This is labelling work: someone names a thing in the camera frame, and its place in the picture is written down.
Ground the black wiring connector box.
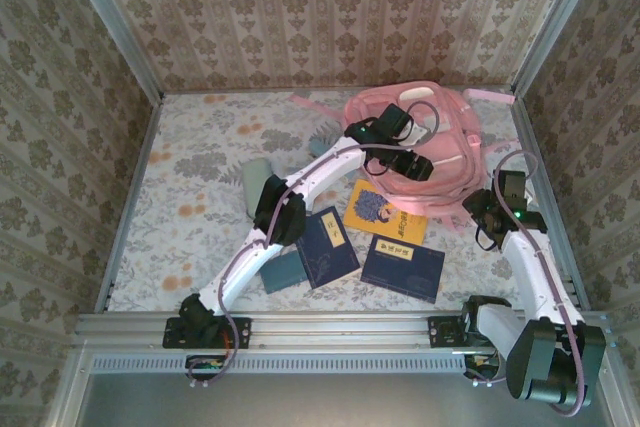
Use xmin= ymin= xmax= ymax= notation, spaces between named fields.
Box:
xmin=463 ymin=352 xmax=504 ymax=382
xmin=185 ymin=354 xmax=227 ymax=382

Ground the floral tablecloth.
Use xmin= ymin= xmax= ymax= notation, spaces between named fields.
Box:
xmin=107 ymin=89 xmax=571 ymax=313

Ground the yellow illustrated book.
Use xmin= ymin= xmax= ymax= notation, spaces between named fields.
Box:
xmin=342 ymin=178 xmax=429 ymax=243

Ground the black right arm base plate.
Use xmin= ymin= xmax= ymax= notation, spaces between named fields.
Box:
xmin=427 ymin=314 xmax=471 ymax=348

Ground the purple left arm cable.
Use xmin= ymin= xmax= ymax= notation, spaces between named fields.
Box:
xmin=187 ymin=100 xmax=442 ymax=391

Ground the pink student backpack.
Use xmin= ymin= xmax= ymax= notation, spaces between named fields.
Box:
xmin=289 ymin=79 xmax=516 ymax=236

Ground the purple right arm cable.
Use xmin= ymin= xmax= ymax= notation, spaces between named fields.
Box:
xmin=472 ymin=151 xmax=589 ymax=416

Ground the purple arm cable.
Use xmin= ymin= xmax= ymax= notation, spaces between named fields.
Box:
xmin=472 ymin=151 xmax=589 ymax=416
xmin=187 ymin=100 xmax=442 ymax=391

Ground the long aluminium base rail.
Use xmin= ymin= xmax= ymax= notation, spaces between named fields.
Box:
xmin=74 ymin=311 xmax=609 ymax=356

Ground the aluminium corner post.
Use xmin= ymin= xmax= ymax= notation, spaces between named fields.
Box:
xmin=59 ymin=0 xmax=166 ymax=101
xmin=512 ymin=0 xmax=614 ymax=96

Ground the perforated grey cable duct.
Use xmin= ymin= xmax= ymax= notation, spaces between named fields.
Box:
xmin=89 ymin=352 xmax=474 ymax=374

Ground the dark teal wallet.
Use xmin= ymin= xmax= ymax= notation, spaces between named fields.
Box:
xmin=258 ymin=251 xmax=307 ymax=294

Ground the navy book with wide label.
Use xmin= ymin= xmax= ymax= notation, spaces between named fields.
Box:
xmin=359 ymin=234 xmax=446 ymax=304

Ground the grey blue pencil case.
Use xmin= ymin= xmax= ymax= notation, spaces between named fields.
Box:
xmin=242 ymin=158 xmax=275 ymax=222

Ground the navy book with upright label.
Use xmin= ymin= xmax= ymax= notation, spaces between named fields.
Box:
xmin=294 ymin=206 xmax=362 ymax=291

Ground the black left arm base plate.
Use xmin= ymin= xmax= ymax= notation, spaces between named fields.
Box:
xmin=163 ymin=315 xmax=251 ymax=351

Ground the grey metal panel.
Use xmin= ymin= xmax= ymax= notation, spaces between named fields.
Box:
xmin=79 ymin=371 xmax=511 ymax=427

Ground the aluminium side rail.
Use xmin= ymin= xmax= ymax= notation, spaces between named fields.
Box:
xmin=94 ymin=94 xmax=164 ymax=313
xmin=507 ymin=89 xmax=589 ymax=311

